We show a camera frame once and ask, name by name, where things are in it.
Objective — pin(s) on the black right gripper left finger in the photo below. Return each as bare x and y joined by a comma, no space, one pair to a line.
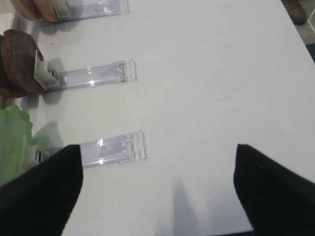
40,202

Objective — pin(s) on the clear holder bun row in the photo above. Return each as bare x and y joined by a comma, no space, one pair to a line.
77,10

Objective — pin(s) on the right dark meat patty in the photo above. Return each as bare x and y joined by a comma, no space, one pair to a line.
6,52

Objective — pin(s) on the upright bun half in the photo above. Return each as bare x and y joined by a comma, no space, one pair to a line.
27,9
46,9

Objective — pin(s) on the green lettuce leaf rear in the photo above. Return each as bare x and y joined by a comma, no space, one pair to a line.
15,136

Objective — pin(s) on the right upright bun half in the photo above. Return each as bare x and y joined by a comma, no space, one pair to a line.
46,9

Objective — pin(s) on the left upright bun half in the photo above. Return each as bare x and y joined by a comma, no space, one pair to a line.
27,9

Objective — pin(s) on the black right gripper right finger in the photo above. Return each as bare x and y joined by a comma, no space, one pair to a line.
277,201

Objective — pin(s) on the clear holder lettuce row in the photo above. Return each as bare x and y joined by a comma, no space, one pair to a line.
120,149

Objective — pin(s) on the brown shoe on floor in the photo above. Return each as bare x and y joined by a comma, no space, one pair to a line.
295,11

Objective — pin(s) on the clear holder patty row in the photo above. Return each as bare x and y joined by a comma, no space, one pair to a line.
51,80

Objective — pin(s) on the left brown meat patty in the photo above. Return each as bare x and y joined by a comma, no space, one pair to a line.
7,89

